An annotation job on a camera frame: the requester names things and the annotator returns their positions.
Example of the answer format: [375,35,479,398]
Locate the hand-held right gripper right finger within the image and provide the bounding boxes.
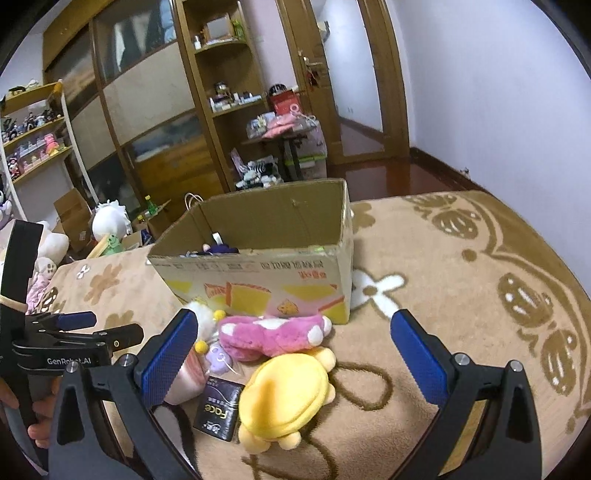
[390,308,543,480]

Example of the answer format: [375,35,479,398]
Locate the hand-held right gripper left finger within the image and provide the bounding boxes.
[48,308,204,480]

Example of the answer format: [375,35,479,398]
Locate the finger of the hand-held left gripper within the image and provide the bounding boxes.
[25,311,98,333]
[55,323,145,354]

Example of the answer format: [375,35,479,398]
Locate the pink striped plush toy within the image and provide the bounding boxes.
[164,351,206,406]

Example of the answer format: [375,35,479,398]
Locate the small purple plush keychain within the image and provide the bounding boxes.
[205,345,232,376]

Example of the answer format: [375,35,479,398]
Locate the white plush with yellow pompoms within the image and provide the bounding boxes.
[187,300,227,354]

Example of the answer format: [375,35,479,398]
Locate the black tissue packet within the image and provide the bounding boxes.
[192,376,245,441]

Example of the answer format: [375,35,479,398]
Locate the pink white plush toy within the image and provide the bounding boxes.
[218,314,334,358]

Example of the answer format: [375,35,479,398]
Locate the yellow plush toy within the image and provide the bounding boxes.
[238,346,338,453]

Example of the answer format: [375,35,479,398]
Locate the printed cardboard box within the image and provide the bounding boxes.
[147,178,355,326]

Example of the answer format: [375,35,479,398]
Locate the person's left hand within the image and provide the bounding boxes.
[27,389,62,449]

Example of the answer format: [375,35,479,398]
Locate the pale pink plush toy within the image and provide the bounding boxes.
[25,272,51,315]

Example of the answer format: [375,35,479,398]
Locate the cream plush with brown patches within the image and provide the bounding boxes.
[34,222,70,278]

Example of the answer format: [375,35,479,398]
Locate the open plain cardboard box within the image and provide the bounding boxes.
[53,188,95,252]

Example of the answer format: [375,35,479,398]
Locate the white round plush toy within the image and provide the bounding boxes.
[91,200,132,241]

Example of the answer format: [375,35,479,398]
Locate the white display shelf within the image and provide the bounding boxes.
[0,80,100,222]

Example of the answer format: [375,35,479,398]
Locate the purple plush toy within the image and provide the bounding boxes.
[187,233,241,257]

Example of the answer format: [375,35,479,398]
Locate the cardboard box with bottles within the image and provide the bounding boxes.
[131,198,171,241]

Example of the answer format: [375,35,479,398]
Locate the rows of small figurines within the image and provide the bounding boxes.
[0,83,70,181]

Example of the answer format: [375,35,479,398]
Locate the basket with black-white socks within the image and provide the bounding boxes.
[235,157,282,190]

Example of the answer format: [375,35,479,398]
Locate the wooden wardrobe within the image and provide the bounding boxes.
[41,0,232,208]

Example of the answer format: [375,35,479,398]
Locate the clear plastic storage box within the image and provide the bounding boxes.
[284,127,328,181]

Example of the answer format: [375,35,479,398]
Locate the wooden corner shelf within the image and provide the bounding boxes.
[173,0,273,195]

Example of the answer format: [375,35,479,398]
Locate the small wooden table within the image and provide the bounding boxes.
[242,129,319,183]

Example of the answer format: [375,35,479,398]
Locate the pink cushion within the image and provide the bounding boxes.
[261,115,301,139]

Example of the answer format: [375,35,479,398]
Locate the group of cosmetic bottles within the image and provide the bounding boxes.
[210,83,266,112]

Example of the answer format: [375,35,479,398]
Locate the wooden door with glass panel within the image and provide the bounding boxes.
[277,0,411,167]

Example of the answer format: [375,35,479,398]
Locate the red box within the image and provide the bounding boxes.
[270,90,303,116]

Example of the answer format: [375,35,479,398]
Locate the small wooden framed mirror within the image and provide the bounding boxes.
[203,14,234,42]

